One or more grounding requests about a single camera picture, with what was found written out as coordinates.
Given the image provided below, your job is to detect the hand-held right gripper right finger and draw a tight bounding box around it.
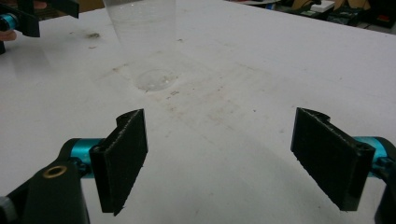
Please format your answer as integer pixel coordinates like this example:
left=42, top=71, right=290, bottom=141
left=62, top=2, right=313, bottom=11
left=290, top=107, right=376, bottom=212

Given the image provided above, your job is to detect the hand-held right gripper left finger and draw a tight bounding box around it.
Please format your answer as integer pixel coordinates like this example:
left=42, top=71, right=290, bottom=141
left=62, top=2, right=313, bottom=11
left=89, top=108, right=149, bottom=217

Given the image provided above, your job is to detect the clear plastic cup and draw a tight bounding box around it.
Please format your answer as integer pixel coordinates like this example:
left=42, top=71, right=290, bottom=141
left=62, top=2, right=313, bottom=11
left=102, top=0, right=178, bottom=92

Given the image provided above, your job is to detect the brown wooden board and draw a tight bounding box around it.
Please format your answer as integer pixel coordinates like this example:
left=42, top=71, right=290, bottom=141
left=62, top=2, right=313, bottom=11
left=78, top=0, right=106, bottom=13

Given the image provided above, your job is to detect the white box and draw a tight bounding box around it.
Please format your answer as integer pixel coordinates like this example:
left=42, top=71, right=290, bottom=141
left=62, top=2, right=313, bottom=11
left=311, top=0, right=336, bottom=13

